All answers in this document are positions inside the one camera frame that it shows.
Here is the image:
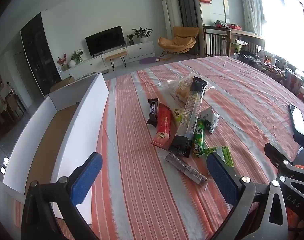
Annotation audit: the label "small grey snack packet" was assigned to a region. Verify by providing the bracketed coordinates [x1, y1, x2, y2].
[201, 106, 220, 134]

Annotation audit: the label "red flowers in vase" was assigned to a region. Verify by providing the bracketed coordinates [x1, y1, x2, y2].
[57, 53, 68, 70]

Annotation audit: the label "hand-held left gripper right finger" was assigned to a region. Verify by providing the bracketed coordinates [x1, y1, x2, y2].
[206, 152, 289, 240]

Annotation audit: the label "green sausage packet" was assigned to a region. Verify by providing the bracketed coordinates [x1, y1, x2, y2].
[191, 119, 205, 158]

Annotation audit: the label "white box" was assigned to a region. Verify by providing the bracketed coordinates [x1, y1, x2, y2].
[2, 72, 110, 225]

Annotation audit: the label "white and green packet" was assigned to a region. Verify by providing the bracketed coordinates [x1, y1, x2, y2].
[203, 145, 236, 168]

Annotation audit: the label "grey curtain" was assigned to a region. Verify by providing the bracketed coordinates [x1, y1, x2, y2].
[167, 0, 205, 55]

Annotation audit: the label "white television cabinet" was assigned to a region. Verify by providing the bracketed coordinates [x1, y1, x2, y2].
[59, 41, 155, 80]

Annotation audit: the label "dark wooden chair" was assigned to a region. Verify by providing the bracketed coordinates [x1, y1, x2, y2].
[203, 25, 231, 57]

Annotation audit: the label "wooden bench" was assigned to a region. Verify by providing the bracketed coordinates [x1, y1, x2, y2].
[105, 51, 128, 71]

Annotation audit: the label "striped tablecloth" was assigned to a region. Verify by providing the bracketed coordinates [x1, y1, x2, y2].
[14, 56, 304, 240]

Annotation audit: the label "pale yellow snack packet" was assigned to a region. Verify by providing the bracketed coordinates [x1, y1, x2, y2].
[173, 109, 186, 128]

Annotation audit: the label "wooden side table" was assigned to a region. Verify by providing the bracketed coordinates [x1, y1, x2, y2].
[227, 29, 266, 55]

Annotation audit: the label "white standing air conditioner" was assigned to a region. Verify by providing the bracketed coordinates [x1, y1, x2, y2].
[159, 0, 179, 39]

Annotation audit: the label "red snack packet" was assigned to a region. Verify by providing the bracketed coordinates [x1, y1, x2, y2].
[151, 103, 176, 150]

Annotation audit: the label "dark glass cabinet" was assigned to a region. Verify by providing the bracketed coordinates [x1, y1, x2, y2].
[20, 12, 61, 97]

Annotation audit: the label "large leafy potted plant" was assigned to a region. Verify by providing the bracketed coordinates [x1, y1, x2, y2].
[132, 27, 153, 43]

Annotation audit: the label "clear dark snack packet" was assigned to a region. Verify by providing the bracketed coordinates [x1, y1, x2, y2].
[165, 151, 209, 192]

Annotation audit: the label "black phone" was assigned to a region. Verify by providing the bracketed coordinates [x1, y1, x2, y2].
[288, 103, 304, 136]

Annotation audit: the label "plant in white vase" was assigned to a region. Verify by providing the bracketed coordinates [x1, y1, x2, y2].
[68, 49, 84, 68]

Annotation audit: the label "dark chocolate bar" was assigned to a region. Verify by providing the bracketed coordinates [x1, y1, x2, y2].
[146, 99, 159, 127]

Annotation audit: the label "long black-ended snack packet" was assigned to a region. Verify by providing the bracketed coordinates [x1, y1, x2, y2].
[169, 76, 208, 158]

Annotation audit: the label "pile of small goods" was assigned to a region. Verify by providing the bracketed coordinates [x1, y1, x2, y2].
[214, 20, 243, 30]

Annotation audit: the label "brown cardboard box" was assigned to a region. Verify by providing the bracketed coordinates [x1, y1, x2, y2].
[50, 76, 75, 92]

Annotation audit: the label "clear bread packet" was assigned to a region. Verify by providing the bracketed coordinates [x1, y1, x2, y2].
[167, 76, 215, 103]

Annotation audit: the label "black television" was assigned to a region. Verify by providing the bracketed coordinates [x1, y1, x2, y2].
[85, 25, 126, 56]

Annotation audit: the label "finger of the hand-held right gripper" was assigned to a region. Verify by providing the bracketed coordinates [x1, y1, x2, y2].
[264, 142, 304, 218]
[293, 132, 304, 154]

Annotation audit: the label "row of jars and containers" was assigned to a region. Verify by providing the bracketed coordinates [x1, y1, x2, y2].
[238, 50, 304, 103]

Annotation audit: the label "orange lounge chair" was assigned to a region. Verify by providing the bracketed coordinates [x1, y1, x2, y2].
[158, 26, 200, 59]

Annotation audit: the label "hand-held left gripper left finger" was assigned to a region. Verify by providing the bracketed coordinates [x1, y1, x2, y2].
[20, 152, 103, 240]

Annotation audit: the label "white sheer curtain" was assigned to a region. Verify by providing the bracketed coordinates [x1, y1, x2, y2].
[238, 0, 261, 34]

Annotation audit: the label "green bucket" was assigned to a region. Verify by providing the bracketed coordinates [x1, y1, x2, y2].
[231, 40, 243, 54]

